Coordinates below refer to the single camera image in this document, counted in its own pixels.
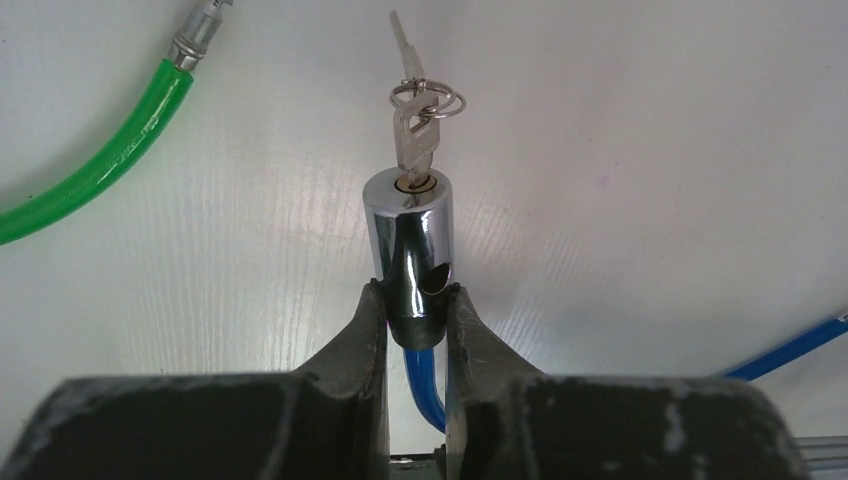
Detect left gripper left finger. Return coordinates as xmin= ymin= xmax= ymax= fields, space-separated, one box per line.
xmin=1 ymin=283 xmax=389 ymax=479

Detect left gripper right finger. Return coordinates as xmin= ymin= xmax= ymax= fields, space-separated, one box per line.
xmin=445 ymin=285 xmax=810 ymax=479

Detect blue cable lock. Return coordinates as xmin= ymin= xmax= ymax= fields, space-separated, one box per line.
xmin=363 ymin=168 xmax=847 ymax=434

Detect silver keys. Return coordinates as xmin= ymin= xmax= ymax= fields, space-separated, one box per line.
xmin=389 ymin=11 xmax=467 ymax=193

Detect green cable lock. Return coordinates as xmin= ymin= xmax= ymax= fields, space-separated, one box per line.
xmin=1 ymin=1 xmax=233 ymax=245

